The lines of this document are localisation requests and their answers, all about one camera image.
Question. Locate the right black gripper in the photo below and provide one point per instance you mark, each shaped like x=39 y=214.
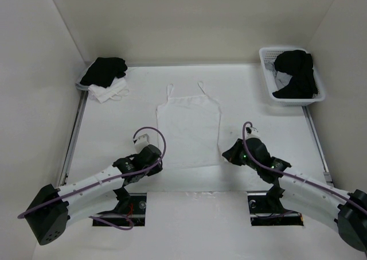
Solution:
x=231 y=154

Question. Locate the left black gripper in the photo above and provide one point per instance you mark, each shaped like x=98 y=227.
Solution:
x=155 y=170

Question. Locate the white tank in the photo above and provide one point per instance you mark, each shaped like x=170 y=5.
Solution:
x=115 y=91
x=190 y=125

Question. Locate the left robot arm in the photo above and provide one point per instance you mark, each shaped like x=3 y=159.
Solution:
x=54 y=209

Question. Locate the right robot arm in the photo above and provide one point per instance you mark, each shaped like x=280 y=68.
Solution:
x=342 y=211

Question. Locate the folded white tank top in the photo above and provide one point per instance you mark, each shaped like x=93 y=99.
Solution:
x=115 y=91

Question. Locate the folded black tank top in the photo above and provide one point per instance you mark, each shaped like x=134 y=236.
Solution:
x=103 y=71

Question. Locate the black tank top in basket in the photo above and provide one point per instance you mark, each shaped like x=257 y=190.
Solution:
x=299 y=65

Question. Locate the grey folded cloth under stack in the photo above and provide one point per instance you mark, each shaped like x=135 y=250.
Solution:
x=78 y=84

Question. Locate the grey garment in basket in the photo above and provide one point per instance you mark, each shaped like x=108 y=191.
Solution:
x=281 y=79

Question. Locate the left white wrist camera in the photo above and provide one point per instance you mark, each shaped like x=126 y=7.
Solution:
x=141 y=142

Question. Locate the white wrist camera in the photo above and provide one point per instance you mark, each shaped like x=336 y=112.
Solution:
x=141 y=142
x=251 y=132

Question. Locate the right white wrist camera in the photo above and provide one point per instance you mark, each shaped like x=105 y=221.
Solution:
x=251 y=132

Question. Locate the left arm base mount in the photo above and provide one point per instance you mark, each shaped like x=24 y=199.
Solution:
x=134 y=207

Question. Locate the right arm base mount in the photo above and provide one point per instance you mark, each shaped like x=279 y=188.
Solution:
x=262 y=213

